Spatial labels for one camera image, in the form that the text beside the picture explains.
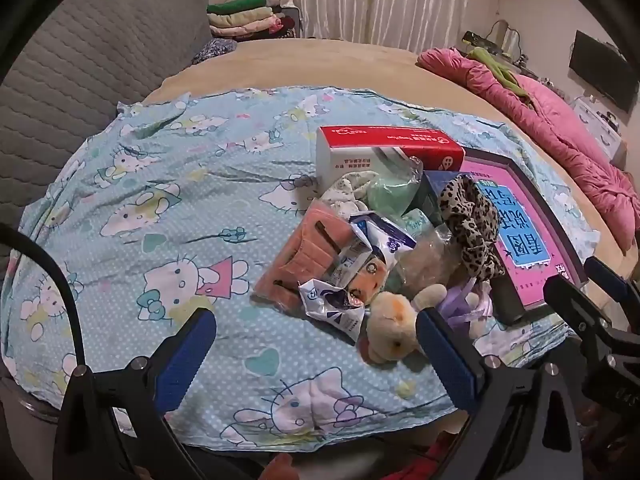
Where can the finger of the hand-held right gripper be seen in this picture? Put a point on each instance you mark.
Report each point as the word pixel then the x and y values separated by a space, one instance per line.
pixel 575 310
pixel 612 280

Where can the large teddy bear lilac dress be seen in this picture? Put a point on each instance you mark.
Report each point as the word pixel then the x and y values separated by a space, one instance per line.
pixel 395 325

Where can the pink box with purple rim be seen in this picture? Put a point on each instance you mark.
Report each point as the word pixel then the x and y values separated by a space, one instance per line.
pixel 530 195

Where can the arched table mirror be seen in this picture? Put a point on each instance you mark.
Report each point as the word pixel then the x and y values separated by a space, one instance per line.
pixel 510 40

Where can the dark blue box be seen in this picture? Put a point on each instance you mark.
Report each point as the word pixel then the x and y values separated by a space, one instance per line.
pixel 430 195

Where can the black wall television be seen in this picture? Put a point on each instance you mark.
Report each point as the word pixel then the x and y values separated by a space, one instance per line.
pixel 597 67

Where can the leopard print scrunchie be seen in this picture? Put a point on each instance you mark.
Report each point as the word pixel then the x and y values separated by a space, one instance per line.
pixel 470 225

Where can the white floral cloth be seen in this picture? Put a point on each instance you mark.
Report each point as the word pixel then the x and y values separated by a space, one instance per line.
pixel 345 190

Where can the pink quilt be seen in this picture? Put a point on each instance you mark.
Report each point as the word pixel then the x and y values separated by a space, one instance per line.
pixel 565 125

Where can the stack of folded clothes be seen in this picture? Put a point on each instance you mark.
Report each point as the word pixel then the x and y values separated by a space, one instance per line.
pixel 240 15

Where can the cartoon cat printed blanket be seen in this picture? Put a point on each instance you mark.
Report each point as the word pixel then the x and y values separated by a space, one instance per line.
pixel 175 210

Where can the green cloth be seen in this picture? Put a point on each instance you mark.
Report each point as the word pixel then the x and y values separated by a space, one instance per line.
pixel 492 65

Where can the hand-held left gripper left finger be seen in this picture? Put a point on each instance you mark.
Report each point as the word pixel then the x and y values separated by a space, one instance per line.
pixel 185 355

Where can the cartoon figure packet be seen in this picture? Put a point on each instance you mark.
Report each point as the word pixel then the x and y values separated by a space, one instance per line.
pixel 340 310

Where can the pale green packet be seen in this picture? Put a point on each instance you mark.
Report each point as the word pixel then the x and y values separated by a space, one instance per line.
pixel 415 220

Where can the white curtain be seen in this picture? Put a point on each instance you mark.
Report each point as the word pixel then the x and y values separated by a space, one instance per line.
pixel 375 0

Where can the clear bag with brown filling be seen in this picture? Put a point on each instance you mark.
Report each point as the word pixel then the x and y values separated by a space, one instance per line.
pixel 425 260

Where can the dark patterned box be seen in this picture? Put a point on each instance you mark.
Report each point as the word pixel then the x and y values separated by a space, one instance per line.
pixel 475 39

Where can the green sponge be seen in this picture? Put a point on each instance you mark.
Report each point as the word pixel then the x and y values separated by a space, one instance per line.
pixel 395 190

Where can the white blue packet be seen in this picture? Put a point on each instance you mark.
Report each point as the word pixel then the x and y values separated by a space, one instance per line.
pixel 385 240

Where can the tan round bed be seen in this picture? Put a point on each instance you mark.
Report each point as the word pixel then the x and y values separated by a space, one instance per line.
pixel 350 65

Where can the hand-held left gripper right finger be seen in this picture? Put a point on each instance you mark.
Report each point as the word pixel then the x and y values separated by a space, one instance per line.
pixel 447 355

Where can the dark floral cloth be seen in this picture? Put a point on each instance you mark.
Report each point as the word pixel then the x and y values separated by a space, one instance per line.
pixel 212 50

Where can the white drawer cabinet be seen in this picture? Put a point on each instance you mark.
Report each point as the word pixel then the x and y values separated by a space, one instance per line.
pixel 597 125

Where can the red tissue box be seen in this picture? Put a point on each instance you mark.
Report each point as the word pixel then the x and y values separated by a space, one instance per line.
pixel 390 142

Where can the grey quilted sofa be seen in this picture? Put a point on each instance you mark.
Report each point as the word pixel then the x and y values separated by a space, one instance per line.
pixel 100 50

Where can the red cloth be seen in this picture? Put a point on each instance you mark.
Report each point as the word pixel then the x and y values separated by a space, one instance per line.
pixel 430 460

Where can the small teddy bear purple dress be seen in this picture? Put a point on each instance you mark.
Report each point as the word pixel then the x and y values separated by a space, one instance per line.
pixel 465 302

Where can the pink striped towel pack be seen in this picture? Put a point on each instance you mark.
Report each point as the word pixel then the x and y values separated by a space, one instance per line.
pixel 300 255

